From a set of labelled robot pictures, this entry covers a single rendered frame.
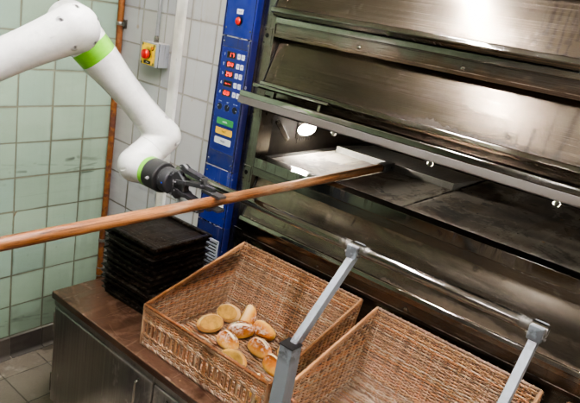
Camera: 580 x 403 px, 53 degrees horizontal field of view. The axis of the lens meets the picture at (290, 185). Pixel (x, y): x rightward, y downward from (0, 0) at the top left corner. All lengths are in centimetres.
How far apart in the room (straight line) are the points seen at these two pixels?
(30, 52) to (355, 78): 98
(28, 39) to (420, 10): 108
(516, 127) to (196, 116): 128
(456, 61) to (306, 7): 56
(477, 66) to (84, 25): 106
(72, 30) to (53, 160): 128
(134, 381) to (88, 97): 131
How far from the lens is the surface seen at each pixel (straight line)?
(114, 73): 177
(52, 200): 283
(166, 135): 184
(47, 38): 157
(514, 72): 173
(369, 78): 192
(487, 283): 184
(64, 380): 250
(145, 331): 208
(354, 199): 196
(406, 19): 185
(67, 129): 277
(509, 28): 173
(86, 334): 227
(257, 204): 172
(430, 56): 182
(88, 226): 135
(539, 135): 170
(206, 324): 213
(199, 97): 241
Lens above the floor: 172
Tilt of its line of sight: 16 degrees down
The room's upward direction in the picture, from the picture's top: 10 degrees clockwise
